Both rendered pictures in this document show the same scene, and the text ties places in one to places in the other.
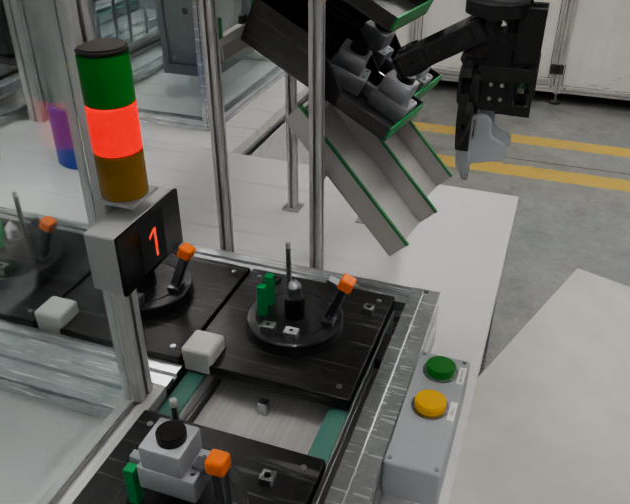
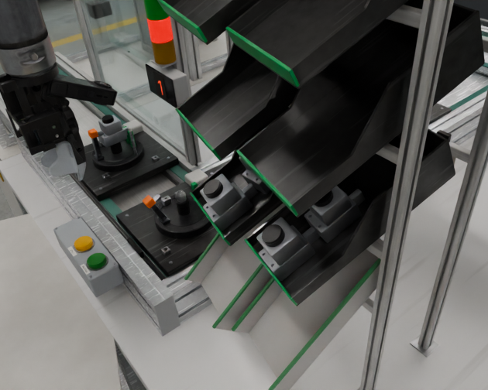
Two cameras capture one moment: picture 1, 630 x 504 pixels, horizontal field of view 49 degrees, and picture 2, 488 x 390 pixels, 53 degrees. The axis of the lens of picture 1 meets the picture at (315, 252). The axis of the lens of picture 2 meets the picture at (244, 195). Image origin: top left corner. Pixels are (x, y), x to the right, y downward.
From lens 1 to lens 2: 1.53 m
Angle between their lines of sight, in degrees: 93
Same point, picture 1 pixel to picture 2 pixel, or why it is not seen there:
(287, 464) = (107, 185)
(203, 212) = not seen: hidden behind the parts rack
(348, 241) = (330, 357)
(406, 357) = (121, 254)
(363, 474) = (81, 206)
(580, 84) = not seen: outside the picture
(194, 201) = (468, 275)
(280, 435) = not seen: hidden behind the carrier
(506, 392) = (90, 344)
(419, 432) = (77, 233)
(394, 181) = (252, 292)
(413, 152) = (314, 354)
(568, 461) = (28, 336)
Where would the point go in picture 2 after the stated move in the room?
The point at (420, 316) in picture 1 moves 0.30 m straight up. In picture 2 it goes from (142, 280) to (108, 162)
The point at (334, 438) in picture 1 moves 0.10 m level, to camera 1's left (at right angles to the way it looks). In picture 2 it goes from (111, 212) to (138, 189)
